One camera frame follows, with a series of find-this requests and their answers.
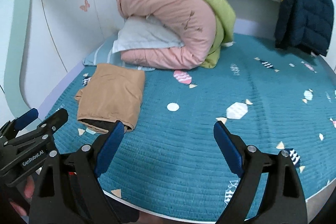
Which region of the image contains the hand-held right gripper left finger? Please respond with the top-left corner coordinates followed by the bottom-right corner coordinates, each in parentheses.
top-left (29, 120), bottom-right (126, 224)

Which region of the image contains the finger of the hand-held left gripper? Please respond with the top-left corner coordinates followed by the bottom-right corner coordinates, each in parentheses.
top-left (5, 108), bottom-right (69, 148)
top-left (0, 108), bottom-right (39, 138)

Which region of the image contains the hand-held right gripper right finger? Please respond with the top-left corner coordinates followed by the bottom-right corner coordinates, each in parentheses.
top-left (213, 121), bottom-right (307, 224)

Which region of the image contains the tan jacket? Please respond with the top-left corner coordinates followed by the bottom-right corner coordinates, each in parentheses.
top-left (75, 63), bottom-right (146, 134)

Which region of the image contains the person's left hand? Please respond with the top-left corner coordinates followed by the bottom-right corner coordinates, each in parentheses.
top-left (23, 176), bottom-right (36, 199)

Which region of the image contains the teal candy-print bedspread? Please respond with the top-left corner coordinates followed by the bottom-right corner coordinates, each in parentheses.
top-left (46, 32), bottom-right (336, 222)

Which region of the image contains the blue striped pillow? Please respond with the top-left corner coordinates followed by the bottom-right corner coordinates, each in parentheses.
top-left (83, 43), bottom-right (155, 72)

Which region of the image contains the white wardrobe with butterfly print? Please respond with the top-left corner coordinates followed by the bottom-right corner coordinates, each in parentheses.
top-left (16, 0), bottom-right (118, 114)

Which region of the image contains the white pillow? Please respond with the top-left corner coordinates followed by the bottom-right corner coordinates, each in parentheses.
top-left (112, 16), bottom-right (185, 54)

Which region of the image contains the pink quilt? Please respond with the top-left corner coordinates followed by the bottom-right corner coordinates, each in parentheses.
top-left (115, 0), bottom-right (223, 70)

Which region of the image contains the navy and yellow puffer jacket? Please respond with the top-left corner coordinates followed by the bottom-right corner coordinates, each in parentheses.
top-left (274, 0), bottom-right (334, 57)

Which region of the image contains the white bed frame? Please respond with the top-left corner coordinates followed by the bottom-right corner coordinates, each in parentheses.
top-left (104, 182), bottom-right (336, 224)

